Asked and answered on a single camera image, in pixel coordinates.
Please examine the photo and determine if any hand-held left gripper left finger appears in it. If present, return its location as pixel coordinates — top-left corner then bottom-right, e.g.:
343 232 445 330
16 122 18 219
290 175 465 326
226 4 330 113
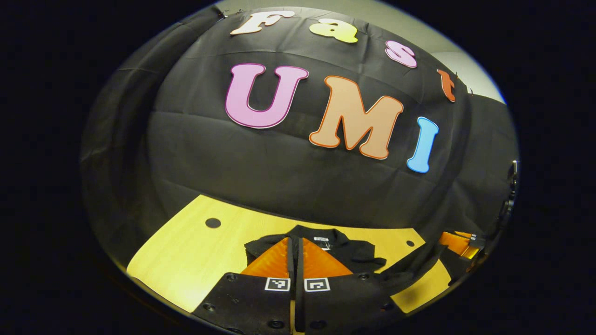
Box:
192 236 295 335

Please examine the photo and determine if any black backdrop cloth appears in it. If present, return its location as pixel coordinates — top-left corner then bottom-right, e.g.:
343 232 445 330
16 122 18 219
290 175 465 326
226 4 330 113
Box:
80 5 520 267

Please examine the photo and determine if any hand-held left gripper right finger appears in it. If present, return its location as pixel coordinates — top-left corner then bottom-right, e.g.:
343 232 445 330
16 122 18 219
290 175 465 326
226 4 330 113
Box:
295 236 403 335

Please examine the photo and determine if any black collared shirt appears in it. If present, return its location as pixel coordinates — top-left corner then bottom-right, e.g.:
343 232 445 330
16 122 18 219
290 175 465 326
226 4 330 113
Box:
244 225 480 303

